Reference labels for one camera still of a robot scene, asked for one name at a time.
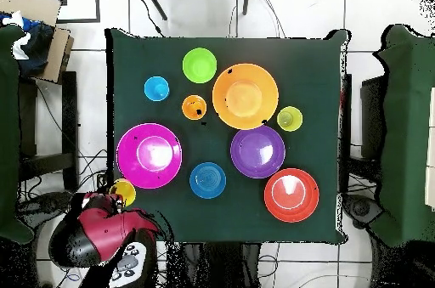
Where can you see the yellow plastic cup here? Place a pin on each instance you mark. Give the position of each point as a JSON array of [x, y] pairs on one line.
[[124, 189]]

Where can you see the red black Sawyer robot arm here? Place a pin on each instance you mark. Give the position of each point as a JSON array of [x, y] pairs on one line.
[[102, 233]]

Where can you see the large pink plastic bowl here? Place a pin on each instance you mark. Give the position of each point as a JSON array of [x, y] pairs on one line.
[[149, 155]]

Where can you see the small blue plastic bowl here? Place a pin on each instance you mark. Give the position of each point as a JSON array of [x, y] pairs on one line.
[[207, 180]]

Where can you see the black wooden stool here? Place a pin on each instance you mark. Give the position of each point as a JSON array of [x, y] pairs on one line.
[[69, 114]]

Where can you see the blue plastic cup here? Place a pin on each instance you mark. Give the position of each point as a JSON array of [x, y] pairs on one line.
[[156, 88]]

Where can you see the orange plastic cup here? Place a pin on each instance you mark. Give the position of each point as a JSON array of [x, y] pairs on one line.
[[194, 107]]

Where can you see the green cloth covered table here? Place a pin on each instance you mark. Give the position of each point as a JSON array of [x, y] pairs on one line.
[[407, 131], [8, 131]]

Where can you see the purple plastic bowl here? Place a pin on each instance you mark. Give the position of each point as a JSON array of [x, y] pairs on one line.
[[257, 152]]

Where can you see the small green plastic bowl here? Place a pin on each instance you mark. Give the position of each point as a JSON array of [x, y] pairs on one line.
[[199, 65]]

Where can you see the large orange plastic bowl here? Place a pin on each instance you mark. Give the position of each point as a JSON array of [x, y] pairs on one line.
[[245, 96]]

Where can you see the blue and white clothes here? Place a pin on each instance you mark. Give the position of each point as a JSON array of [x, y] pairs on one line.
[[34, 50]]

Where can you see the red plastic bowl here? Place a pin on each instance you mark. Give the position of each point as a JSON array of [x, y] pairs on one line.
[[291, 195]]

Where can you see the pale yellow-green plastic cup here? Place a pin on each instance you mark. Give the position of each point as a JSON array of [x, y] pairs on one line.
[[289, 118]]

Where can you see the brown cardboard box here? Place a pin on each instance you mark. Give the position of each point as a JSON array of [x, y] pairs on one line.
[[34, 6]]

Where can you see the dark green table cloth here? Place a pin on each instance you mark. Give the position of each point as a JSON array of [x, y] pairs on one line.
[[306, 80]]

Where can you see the black metal frame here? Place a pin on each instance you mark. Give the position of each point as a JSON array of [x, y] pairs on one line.
[[97, 2]]

